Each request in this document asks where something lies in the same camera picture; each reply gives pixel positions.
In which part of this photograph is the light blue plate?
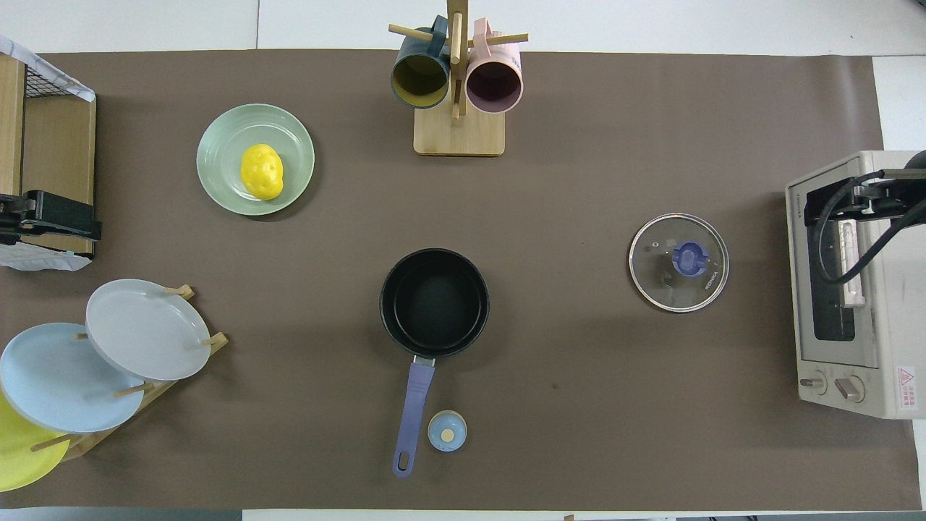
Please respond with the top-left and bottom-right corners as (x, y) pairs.
(0, 323), (145, 434)

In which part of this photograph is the dark blue mug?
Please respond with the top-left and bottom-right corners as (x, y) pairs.
(391, 16), (453, 109)

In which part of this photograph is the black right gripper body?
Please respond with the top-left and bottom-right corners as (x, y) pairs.
(854, 168), (926, 219)

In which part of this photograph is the brown table mat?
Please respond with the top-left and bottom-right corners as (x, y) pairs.
(0, 49), (921, 511)

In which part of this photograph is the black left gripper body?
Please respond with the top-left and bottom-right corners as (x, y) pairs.
(0, 192), (37, 247)

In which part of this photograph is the wooden mug tree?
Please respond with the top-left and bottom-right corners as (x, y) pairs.
(388, 0), (529, 157)

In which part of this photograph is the pale green plate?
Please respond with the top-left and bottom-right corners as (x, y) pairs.
(196, 103), (316, 216)

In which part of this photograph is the beige toaster oven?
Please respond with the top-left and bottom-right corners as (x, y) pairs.
(785, 151), (926, 420)

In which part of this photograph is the wooden shelf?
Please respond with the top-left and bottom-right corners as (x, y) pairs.
(0, 54), (97, 255)

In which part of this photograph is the pink mug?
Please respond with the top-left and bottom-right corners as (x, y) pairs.
(465, 18), (524, 114)

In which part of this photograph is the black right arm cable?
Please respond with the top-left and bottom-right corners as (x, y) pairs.
(817, 174), (926, 284)

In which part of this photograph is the white patterned cloth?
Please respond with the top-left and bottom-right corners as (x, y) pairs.
(0, 242), (93, 273)
(0, 35), (96, 102)

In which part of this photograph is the yellow plate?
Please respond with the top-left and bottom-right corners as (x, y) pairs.
(0, 391), (72, 493)

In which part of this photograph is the small blue bell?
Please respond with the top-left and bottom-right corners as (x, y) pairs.
(428, 410), (468, 453)

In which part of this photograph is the grey plate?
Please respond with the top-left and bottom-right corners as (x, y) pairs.
(85, 279), (212, 382)

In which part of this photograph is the black pot with blue handle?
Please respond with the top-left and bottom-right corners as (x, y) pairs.
(379, 248), (490, 478)

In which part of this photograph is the glass lid with blue knob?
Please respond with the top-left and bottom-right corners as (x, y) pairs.
(629, 213), (730, 313)

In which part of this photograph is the wooden plate rack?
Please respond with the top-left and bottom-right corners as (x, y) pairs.
(29, 284), (229, 464)

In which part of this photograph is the black wire basket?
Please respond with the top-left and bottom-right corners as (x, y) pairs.
(24, 62), (95, 102)

